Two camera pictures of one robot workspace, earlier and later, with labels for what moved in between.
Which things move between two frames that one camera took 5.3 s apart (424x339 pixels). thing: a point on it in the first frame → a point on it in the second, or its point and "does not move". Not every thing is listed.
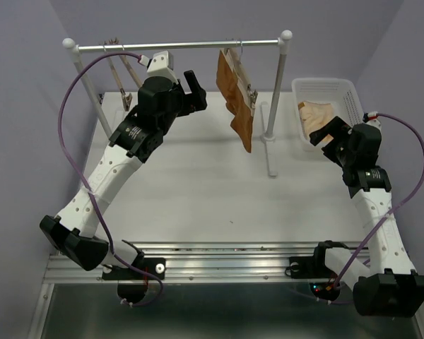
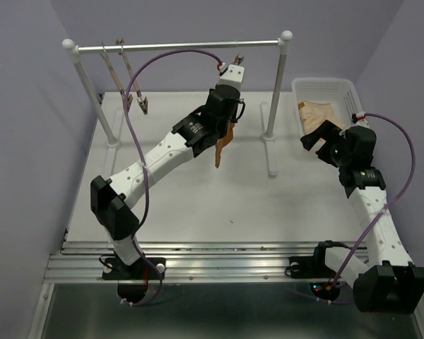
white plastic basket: [341, 92] does not move
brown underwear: [231, 88] → [222, 141]
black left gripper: [192, 102] → [234, 119]
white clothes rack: [272, 45] does not move
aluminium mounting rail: [198, 263] does not move
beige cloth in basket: [315, 116] does not move
